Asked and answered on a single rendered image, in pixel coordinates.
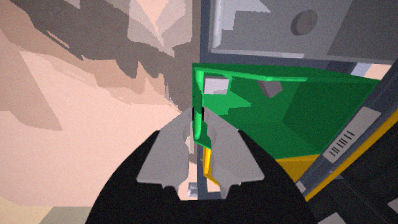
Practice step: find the yellow flat bar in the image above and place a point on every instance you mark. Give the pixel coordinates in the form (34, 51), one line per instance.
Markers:
(370, 141)

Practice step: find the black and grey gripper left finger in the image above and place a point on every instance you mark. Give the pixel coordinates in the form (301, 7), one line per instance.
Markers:
(161, 160)

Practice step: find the grey metal block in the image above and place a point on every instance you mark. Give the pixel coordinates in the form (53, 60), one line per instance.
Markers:
(215, 85)
(270, 88)

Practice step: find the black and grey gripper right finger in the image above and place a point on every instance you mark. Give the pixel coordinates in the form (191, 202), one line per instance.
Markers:
(238, 159)

